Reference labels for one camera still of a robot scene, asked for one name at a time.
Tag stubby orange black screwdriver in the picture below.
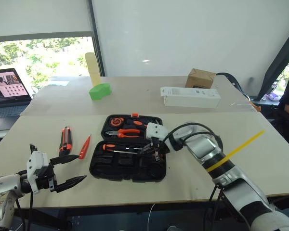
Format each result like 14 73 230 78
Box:
125 119 149 129

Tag yellow zip tie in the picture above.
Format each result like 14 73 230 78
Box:
205 129 266 173

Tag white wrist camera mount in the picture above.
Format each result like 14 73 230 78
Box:
26 151 50 194
145 122 170 141

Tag long white carton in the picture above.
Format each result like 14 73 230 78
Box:
159 86 222 109

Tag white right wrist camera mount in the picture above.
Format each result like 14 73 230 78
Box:
145 122 170 141

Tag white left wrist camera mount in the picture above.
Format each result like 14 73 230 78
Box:
26 151 50 194

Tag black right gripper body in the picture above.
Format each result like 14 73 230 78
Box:
149 136 171 156

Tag orange black tape measure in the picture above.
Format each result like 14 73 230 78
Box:
109 116 126 128

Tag orange handled pliers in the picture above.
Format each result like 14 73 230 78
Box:
105 128 142 139

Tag white roller blind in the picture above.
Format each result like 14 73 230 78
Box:
0 0 93 39

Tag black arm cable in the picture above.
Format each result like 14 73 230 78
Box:
14 189 35 231
161 123 223 155

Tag beige cylinder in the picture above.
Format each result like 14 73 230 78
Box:
85 52 101 87

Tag orange black handled screwdriver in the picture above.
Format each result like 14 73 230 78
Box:
102 143 145 155

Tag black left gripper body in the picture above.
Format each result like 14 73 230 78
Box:
36 163 59 193

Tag black plastic tool case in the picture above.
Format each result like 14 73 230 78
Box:
89 113 170 183

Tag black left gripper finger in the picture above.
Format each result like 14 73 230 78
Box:
55 175 87 193
50 154 80 166

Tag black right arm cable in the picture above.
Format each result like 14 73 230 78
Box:
161 123 223 155

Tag orange voltage tester pen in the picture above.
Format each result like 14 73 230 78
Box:
78 134 92 160

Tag thin white cable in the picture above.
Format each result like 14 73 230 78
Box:
146 204 158 231

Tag green plastic block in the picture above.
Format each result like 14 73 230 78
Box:
89 82 112 102

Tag open laptop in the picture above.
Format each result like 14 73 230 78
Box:
0 67 33 119

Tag black window frame post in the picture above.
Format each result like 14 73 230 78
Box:
87 0 106 77

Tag black orange utility knife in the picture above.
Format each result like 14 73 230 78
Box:
58 126 73 157

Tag brown cardboard box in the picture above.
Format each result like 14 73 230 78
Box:
184 68 217 90

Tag black slanted beam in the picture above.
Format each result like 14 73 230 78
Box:
256 23 289 102

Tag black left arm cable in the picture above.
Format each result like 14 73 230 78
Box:
14 189 35 231

